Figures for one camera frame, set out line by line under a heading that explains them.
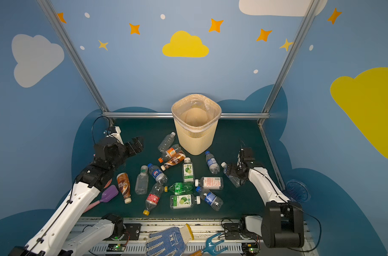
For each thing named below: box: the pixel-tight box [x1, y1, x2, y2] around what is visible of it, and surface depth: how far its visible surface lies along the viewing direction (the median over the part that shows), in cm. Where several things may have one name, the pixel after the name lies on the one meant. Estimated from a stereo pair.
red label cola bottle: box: [142, 182, 165, 216], surface depth 82 cm
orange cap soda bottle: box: [157, 144, 182, 164], surface depth 100 cm
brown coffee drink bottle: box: [160, 150, 187, 172], surface depth 97 cm
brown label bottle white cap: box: [116, 172, 132, 205], surface depth 85 cm
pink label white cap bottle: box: [195, 176, 224, 191], surface depth 88 cm
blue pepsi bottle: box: [147, 163, 169, 185], surface depth 90 cm
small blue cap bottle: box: [205, 150, 221, 175], surface depth 96 cm
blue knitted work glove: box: [145, 223, 195, 256], surface depth 73 cm
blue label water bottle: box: [195, 186, 224, 212], surface depth 82 cm
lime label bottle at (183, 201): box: [170, 194, 201, 210], surface depth 82 cm
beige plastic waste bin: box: [171, 93, 223, 156], surface depth 95 cm
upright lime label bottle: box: [182, 156, 195, 184], surface depth 93 cm
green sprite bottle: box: [163, 182, 194, 196], surface depth 87 cm
